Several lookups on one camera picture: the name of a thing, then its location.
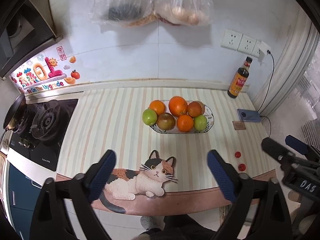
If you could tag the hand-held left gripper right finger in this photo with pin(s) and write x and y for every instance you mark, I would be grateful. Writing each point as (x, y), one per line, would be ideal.
(222, 177)

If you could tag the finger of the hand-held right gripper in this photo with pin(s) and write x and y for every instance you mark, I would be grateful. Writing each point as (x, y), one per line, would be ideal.
(296, 145)
(275, 147)

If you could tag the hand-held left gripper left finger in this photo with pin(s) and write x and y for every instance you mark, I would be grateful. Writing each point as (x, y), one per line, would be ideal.
(101, 175)

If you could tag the green apple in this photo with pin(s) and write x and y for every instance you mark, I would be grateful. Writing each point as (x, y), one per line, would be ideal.
(200, 122)
(149, 116)

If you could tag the medium orange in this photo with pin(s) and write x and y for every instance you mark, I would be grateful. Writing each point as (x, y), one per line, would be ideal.
(157, 107)
(185, 123)

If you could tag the brownish red apple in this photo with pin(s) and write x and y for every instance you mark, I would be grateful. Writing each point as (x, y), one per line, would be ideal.
(202, 107)
(165, 121)

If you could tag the dark reddish orange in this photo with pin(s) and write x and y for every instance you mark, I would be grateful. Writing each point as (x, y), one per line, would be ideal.
(194, 109)

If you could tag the floral oval plate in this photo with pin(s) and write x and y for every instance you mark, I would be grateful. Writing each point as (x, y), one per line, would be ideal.
(165, 131)

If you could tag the large orange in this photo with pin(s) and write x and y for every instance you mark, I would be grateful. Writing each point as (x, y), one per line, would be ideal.
(178, 106)

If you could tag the person's right hand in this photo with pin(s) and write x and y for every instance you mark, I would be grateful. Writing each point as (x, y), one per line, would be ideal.
(295, 196)

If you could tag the blue smartphone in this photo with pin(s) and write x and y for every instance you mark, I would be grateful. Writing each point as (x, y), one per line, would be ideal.
(248, 115)

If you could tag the small brown card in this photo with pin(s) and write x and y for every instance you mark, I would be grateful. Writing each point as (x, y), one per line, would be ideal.
(239, 125)

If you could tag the frosted glass sliding door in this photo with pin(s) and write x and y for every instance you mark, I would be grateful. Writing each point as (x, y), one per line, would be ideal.
(307, 92)

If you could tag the striped cat print mat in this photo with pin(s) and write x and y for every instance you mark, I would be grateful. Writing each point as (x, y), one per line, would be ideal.
(112, 120)

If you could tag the person's dark trousers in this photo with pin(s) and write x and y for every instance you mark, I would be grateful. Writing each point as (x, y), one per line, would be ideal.
(185, 227)

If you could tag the dark soy sauce bottle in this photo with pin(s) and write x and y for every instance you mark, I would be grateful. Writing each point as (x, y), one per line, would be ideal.
(237, 85)

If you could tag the black gas stove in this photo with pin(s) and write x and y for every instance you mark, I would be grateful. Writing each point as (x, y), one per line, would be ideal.
(50, 120)

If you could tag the blue kitchen cabinet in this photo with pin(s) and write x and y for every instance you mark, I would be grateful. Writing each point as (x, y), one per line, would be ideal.
(20, 192)

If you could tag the white charger plug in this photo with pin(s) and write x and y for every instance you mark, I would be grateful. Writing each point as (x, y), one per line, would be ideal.
(264, 50)

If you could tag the black frying pan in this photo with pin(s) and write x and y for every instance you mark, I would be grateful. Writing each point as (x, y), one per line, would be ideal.
(15, 110)

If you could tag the black range hood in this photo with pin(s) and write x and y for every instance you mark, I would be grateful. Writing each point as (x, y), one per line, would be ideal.
(25, 30)

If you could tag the plastic bag with eggs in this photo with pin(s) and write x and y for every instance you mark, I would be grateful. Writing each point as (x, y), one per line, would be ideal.
(182, 5)

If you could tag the plastic bag with dark contents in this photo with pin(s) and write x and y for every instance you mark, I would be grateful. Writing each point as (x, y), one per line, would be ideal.
(122, 2)

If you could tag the white wall socket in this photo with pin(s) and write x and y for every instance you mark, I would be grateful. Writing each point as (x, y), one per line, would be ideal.
(246, 44)
(255, 48)
(231, 39)

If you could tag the colourful wall sticker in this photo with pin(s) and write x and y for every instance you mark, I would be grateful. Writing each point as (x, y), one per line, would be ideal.
(50, 72)

